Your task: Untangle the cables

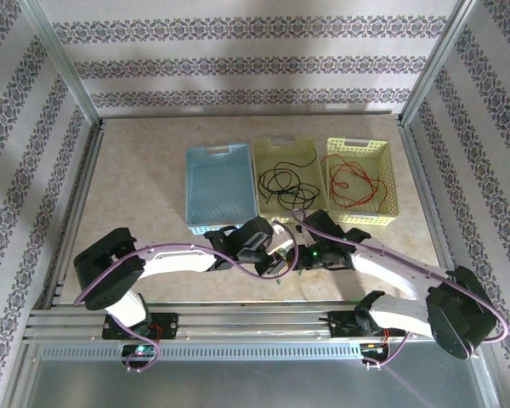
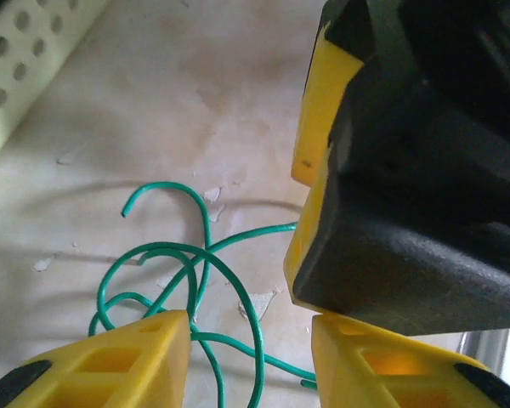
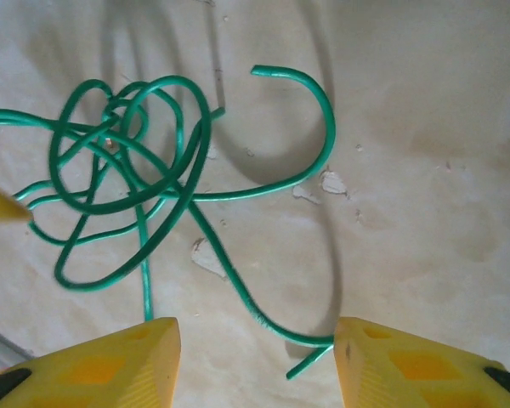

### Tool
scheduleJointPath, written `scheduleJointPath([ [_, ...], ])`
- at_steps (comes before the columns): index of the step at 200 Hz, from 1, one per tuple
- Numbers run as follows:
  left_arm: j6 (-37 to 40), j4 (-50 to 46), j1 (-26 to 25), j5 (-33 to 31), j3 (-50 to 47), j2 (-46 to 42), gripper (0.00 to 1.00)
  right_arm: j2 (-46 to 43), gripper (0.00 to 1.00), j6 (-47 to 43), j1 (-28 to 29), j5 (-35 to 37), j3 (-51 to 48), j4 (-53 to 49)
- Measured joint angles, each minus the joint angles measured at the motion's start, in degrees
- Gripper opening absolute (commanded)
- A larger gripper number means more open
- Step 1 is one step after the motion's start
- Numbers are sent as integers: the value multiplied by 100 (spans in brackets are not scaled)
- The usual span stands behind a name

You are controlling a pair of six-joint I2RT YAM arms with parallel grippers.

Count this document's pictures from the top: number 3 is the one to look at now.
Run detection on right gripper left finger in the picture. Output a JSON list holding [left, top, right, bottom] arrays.
[[0, 316, 183, 408]]

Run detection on aluminium table edge rails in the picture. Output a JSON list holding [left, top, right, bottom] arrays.
[[0, 323, 37, 373]]

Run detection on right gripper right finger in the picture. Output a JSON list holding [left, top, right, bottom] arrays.
[[333, 316, 510, 408]]

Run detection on green cable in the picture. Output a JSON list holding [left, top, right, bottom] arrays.
[[48, 75, 336, 380], [0, 63, 337, 324]]

